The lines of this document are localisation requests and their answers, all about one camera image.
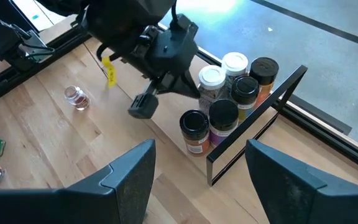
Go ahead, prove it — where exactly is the black-lid jar rust spice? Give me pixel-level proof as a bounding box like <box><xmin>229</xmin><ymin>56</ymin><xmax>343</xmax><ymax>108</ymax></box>
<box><xmin>179</xmin><ymin>109</ymin><xmax>211</xmax><ymax>157</ymax></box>

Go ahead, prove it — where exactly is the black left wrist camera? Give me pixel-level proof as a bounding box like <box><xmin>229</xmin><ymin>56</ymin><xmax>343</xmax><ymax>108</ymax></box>
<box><xmin>127</xmin><ymin>92</ymin><xmax>160</xmax><ymax>120</ymax></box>

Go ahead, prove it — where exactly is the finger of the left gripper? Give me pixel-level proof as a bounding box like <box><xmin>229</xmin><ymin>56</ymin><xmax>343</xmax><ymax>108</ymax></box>
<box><xmin>178</xmin><ymin>70</ymin><xmax>202</xmax><ymax>100</ymax></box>
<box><xmin>160</xmin><ymin>73</ymin><xmax>180</xmax><ymax>95</ymax></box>

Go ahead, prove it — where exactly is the yellow cable tag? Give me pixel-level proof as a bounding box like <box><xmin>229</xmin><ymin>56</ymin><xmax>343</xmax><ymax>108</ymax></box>
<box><xmin>101</xmin><ymin>55</ymin><xmax>117</xmax><ymax>89</ymax></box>

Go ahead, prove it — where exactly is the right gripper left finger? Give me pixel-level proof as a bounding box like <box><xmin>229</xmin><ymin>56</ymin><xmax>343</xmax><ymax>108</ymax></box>
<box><xmin>0</xmin><ymin>139</ymin><xmax>157</xmax><ymax>224</ymax></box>

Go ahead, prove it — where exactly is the black-lid jar purple label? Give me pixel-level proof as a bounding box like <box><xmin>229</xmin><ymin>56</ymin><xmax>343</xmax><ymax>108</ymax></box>
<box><xmin>208</xmin><ymin>98</ymin><xmax>240</xmax><ymax>149</ymax></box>

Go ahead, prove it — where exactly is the black-lid jar yellow spice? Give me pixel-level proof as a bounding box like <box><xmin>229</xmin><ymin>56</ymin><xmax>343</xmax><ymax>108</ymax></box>
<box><xmin>230</xmin><ymin>75</ymin><xmax>260</xmax><ymax>124</ymax></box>

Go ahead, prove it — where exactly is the black rectangular mount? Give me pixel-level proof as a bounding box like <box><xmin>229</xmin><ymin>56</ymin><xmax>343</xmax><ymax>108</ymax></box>
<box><xmin>287</xmin><ymin>93</ymin><xmax>353</xmax><ymax>136</ymax></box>

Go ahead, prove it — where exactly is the black-lid jar orange spice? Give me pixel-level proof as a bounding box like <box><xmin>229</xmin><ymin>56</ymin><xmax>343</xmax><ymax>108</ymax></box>
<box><xmin>249</xmin><ymin>57</ymin><xmax>280</xmax><ymax>108</ymax></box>

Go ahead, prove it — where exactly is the wooden shelf black metal frame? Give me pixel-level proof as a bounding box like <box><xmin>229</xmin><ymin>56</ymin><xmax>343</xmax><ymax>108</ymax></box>
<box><xmin>84</xmin><ymin>37</ymin><xmax>309</xmax><ymax>187</ymax></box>

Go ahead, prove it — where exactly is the white-lid seasoning jar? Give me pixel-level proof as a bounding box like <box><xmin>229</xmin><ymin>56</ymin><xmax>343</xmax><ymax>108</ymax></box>
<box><xmin>197</xmin><ymin>64</ymin><xmax>233</xmax><ymax>116</ymax></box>
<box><xmin>221</xmin><ymin>52</ymin><xmax>249</xmax><ymax>94</ymax></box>

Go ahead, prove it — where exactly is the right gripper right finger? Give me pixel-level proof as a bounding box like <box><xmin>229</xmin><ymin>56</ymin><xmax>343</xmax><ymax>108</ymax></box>
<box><xmin>245</xmin><ymin>139</ymin><xmax>358</xmax><ymax>224</ymax></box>

